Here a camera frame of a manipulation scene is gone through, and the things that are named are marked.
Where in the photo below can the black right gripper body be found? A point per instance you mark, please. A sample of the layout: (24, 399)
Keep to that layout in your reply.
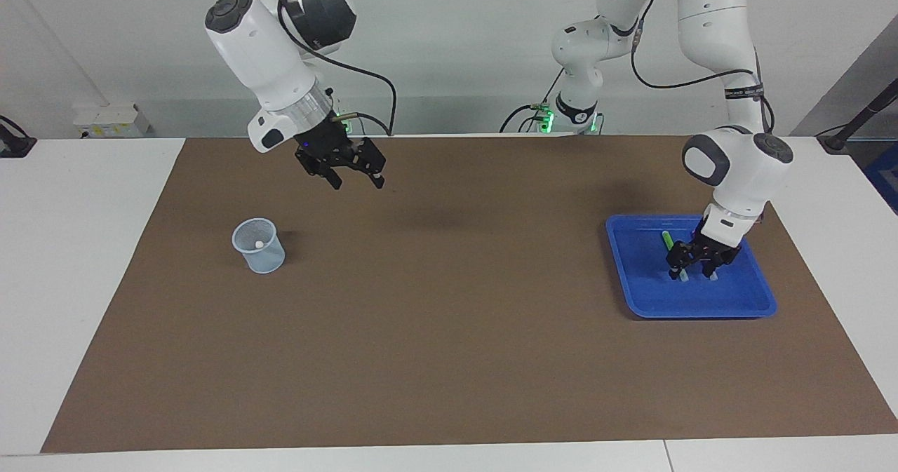
(330, 149)

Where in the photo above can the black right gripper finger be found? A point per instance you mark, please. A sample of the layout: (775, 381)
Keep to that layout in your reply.
(370, 160)
(328, 176)

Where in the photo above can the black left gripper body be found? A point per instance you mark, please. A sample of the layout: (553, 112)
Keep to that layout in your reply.
(715, 253)

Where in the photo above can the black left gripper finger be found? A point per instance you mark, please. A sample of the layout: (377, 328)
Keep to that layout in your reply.
(679, 258)
(714, 268)

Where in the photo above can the green highlighter pen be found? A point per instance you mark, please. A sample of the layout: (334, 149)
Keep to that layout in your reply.
(667, 239)

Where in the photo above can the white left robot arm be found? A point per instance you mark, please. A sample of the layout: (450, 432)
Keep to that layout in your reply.
(736, 170)

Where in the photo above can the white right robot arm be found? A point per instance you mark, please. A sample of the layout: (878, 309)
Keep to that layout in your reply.
(259, 51)

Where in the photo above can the blue plastic tray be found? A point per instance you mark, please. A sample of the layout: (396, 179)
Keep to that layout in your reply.
(729, 297)

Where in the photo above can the translucent plastic cup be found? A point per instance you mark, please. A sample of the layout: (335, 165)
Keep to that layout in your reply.
(263, 261)

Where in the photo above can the blue crate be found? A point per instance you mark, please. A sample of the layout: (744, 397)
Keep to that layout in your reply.
(884, 177)

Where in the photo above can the black tripod pole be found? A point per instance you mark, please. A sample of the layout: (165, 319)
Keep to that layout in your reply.
(859, 118)

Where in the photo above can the brown table mat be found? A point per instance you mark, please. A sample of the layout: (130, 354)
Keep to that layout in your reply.
(449, 353)

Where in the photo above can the black clamp mount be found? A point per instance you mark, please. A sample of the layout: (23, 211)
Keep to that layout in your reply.
(14, 142)

